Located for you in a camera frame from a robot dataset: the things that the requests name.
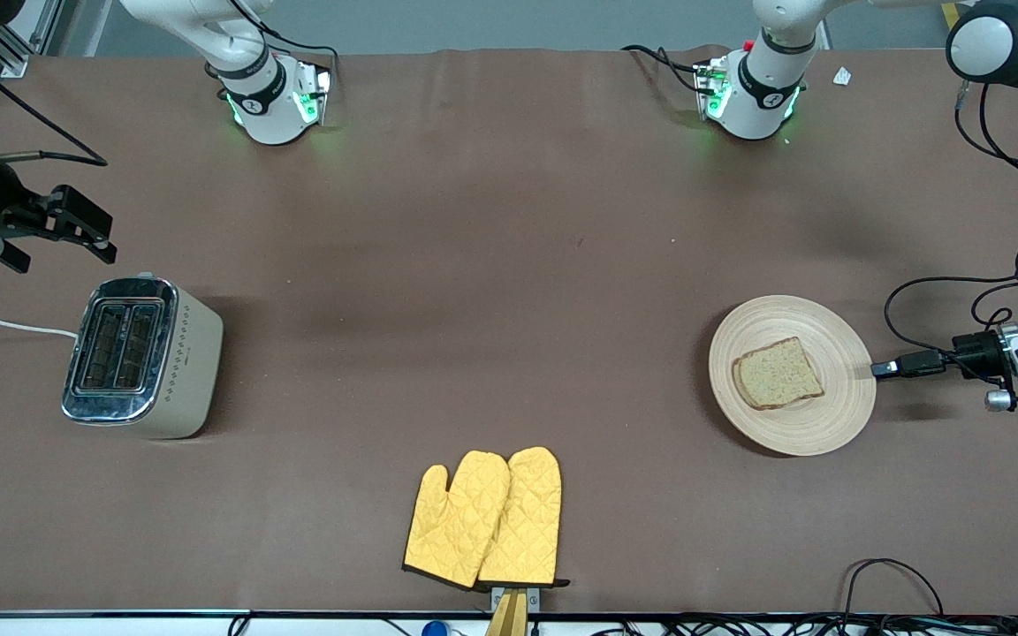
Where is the slice of brown bread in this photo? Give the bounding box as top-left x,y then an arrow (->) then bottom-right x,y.
732,336 -> 825,412

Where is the round light wooden plate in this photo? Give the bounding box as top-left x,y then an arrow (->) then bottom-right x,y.
708,295 -> 877,458

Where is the beige and chrome toaster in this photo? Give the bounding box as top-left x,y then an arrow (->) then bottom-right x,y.
61,276 -> 224,441

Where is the yellow quilted oven mitt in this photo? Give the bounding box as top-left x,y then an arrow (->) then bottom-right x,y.
477,446 -> 570,589
402,450 -> 512,591

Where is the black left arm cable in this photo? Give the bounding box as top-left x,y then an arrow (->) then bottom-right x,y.
884,81 -> 1018,376

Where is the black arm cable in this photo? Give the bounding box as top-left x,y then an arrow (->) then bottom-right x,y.
0,25 -> 110,169
884,81 -> 1018,376

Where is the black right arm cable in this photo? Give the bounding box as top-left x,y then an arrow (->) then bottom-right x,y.
0,25 -> 110,169

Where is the aluminium frame profile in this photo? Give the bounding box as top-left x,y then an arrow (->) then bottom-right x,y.
0,0 -> 65,79

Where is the black looped cable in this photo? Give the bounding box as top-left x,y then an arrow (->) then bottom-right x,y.
840,557 -> 947,617

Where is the black right base cable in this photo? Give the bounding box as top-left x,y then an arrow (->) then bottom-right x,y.
235,0 -> 340,91

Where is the black base cable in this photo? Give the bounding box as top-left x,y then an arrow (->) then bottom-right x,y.
235,0 -> 340,91
621,44 -> 706,96

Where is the black left base cable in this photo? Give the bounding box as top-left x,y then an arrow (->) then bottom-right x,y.
621,44 -> 706,96

